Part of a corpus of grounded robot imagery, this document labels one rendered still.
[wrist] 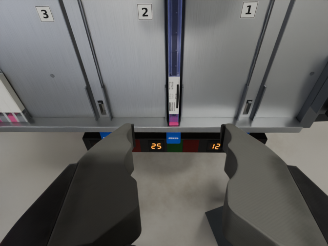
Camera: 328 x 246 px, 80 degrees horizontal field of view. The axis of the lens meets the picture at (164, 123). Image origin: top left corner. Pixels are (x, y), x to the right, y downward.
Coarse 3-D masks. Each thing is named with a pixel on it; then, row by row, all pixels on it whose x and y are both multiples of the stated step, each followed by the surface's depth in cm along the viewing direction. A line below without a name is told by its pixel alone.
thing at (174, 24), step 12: (168, 0) 19; (180, 0) 19; (168, 12) 20; (180, 12) 20; (168, 24) 21; (180, 24) 21; (168, 36) 22; (180, 36) 21; (168, 48) 22; (180, 48) 22; (168, 60) 23; (180, 60) 23
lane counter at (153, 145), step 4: (148, 140) 36; (152, 140) 36; (156, 140) 36; (160, 140) 36; (148, 144) 37; (152, 144) 37; (156, 144) 37; (160, 144) 37; (152, 148) 38; (156, 148) 38; (160, 148) 38
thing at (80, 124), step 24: (48, 120) 31; (72, 120) 31; (120, 120) 31; (144, 120) 31; (168, 120) 31; (192, 120) 31; (216, 120) 30; (240, 120) 30; (264, 120) 30; (288, 120) 30
